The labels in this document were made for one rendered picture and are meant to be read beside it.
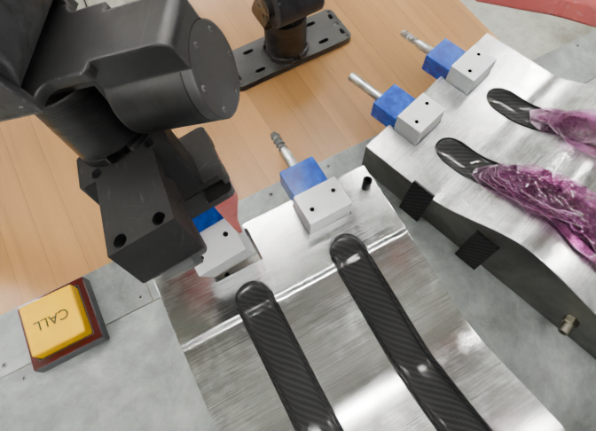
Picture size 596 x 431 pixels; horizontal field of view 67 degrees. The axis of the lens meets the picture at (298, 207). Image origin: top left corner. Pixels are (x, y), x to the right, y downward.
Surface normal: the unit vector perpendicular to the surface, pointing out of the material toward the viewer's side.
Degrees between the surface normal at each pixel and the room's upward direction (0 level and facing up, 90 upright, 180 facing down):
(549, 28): 0
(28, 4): 82
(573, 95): 27
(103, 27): 19
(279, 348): 3
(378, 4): 0
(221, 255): 15
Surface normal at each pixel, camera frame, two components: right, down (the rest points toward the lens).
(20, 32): 1.00, 0.04
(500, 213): -0.34, -0.65
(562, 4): -0.69, 0.66
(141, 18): -0.34, -0.40
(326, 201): -0.01, -0.40
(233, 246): -0.09, -0.17
